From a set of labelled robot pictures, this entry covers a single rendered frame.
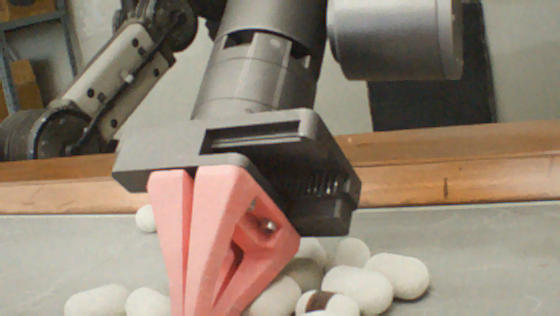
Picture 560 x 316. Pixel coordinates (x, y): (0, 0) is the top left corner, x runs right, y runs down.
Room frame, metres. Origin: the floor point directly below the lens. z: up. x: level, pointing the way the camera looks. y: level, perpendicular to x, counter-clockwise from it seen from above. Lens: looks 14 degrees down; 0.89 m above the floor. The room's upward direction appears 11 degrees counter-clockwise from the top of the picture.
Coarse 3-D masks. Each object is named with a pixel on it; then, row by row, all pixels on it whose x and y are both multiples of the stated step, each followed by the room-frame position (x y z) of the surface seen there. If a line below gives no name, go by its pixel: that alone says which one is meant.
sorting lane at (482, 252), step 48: (0, 240) 0.53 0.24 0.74; (48, 240) 0.51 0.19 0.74; (96, 240) 0.49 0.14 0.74; (144, 240) 0.47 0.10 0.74; (336, 240) 0.40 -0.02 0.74; (384, 240) 0.38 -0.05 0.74; (432, 240) 0.37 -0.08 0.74; (480, 240) 0.35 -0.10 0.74; (528, 240) 0.34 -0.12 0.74; (0, 288) 0.42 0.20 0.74; (48, 288) 0.40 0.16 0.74; (96, 288) 0.39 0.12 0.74; (432, 288) 0.31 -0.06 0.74; (480, 288) 0.29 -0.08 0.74; (528, 288) 0.28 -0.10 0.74
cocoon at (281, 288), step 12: (276, 276) 0.31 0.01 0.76; (288, 276) 0.32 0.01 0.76; (276, 288) 0.30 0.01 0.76; (288, 288) 0.30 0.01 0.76; (264, 300) 0.29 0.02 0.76; (276, 300) 0.29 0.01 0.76; (288, 300) 0.30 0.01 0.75; (252, 312) 0.29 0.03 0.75; (264, 312) 0.29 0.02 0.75; (276, 312) 0.29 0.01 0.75; (288, 312) 0.30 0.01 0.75
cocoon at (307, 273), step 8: (288, 264) 0.33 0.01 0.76; (296, 264) 0.32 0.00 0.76; (304, 264) 0.32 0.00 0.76; (312, 264) 0.32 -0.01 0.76; (280, 272) 0.33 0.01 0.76; (288, 272) 0.32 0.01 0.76; (296, 272) 0.32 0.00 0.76; (304, 272) 0.32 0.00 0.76; (312, 272) 0.32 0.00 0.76; (320, 272) 0.32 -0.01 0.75; (296, 280) 0.32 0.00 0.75; (304, 280) 0.32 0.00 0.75; (312, 280) 0.32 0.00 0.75; (320, 280) 0.32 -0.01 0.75; (304, 288) 0.32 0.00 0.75; (312, 288) 0.32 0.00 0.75
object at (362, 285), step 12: (336, 276) 0.30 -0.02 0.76; (348, 276) 0.30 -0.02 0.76; (360, 276) 0.29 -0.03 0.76; (372, 276) 0.29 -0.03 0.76; (384, 276) 0.29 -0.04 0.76; (324, 288) 0.30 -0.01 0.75; (336, 288) 0.30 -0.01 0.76; (348, 288) 0.29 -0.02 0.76; (360, 288) 0.29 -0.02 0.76; (372, 288) 0.29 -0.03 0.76; (384, 288) 0.29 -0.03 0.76; (360, 300) 0.29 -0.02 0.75; (372, 300) 0.28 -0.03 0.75; (384, 300) 0.28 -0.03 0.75; (360, 312) 0.29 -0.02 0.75; (372, 312) 0.29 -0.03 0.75
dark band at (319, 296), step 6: (312, 294) 0.29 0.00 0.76; (318, 294) 0.29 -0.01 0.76; (324, 294) 0.29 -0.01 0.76; (330, 294) 0.28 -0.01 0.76; (342, 294) 0.29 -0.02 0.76; (312, 300) 0.29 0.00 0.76; (318, 300) 0.28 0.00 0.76; (324, 300) 0.28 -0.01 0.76; (306, 306) 0.28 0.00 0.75; (312, 306) 0.28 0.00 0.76; (318, 306) 0.28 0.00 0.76; (324, 306) 0.28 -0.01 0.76; (306, 312) 0.28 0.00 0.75; (312, 312) 0.28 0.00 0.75
